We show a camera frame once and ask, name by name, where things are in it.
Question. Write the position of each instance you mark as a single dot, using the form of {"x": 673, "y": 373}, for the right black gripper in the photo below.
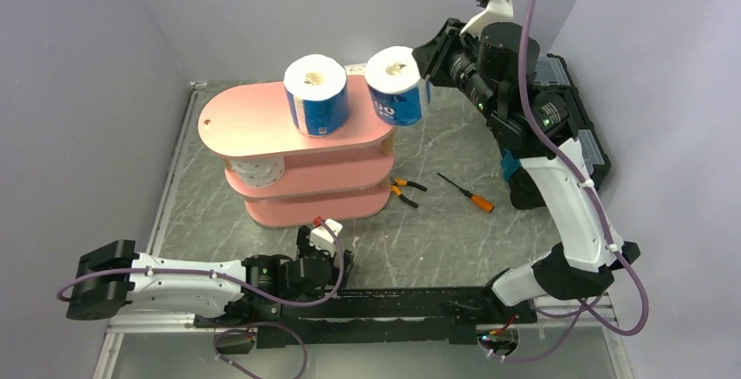
{"x": 432, "y": 55}

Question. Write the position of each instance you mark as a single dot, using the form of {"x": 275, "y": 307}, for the orange handled screwdriver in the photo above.
{"x": 479, "y": 201}

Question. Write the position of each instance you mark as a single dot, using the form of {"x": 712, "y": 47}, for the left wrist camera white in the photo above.
{"x": 323, "y": 237}

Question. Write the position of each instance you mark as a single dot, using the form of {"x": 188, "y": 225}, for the floral paper roll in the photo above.
{"x": 357, "y": 69}
{"x": 259, "y": 173}

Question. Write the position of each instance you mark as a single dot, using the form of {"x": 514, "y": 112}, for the pink three-tier shelf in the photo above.
{"x": 345, "y": 175}

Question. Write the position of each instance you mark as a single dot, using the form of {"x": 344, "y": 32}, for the blue roll front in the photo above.
{"x": 400, "y": 96}

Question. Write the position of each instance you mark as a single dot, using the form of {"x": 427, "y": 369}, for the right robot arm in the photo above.
{"x": 549, "y": 149}

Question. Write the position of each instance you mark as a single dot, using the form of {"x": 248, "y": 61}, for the black plastic toolbox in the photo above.
{"x": 554, "y": 93}

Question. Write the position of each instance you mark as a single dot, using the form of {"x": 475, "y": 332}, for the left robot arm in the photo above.
{"x": 115, "y": 278}

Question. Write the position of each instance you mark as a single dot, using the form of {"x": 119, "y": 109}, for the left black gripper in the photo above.
{"x": 304, "y": 247}

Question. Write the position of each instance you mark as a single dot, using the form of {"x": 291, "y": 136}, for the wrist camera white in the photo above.
{"x": 493, "y": 11}
{"x": 323, "y": 237}

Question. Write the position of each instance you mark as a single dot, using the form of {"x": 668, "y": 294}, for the blue roll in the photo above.
{"x": 400, "y": 96}
{"x": 317, "y": 95}

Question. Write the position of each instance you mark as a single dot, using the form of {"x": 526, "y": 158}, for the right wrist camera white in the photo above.
{"x": 493, "y": 11}

